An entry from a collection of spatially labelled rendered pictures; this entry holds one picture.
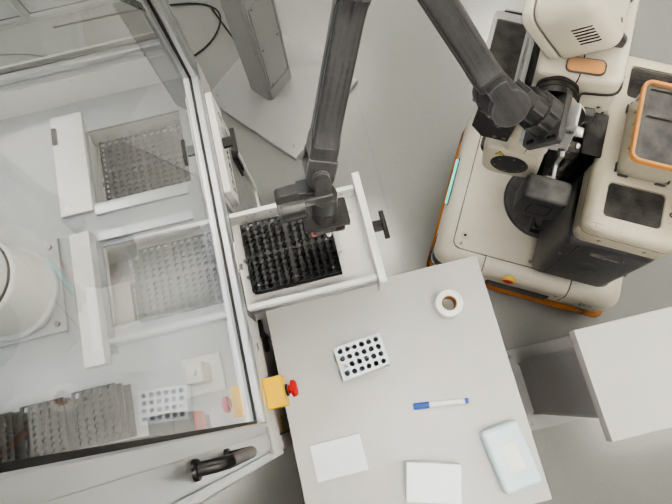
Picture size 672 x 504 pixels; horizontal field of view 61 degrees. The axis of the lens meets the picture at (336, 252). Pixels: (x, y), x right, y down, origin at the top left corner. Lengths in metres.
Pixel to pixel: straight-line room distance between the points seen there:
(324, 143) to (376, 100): 1.51
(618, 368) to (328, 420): 0.74
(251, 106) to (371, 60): 0.57
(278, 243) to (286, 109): 1.21
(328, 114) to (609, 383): 0.98
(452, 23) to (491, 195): 1.16
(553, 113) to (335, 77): 0.44
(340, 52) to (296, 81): 1.58
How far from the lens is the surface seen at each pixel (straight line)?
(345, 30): 1.02
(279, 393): 1.36
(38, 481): 0.45
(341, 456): 1.48
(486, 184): 2.17
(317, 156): 1.10
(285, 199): 1.15
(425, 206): 2.40
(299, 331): 1.51
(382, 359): 1.50
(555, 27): 1.21
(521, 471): 1.50
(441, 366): 1.51
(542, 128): 1.22
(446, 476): 1.46
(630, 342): 1.65
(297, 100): 2.57
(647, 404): 1.65
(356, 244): 1.47
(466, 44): 1.10
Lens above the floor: 2.26
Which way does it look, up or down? 75 degrees down
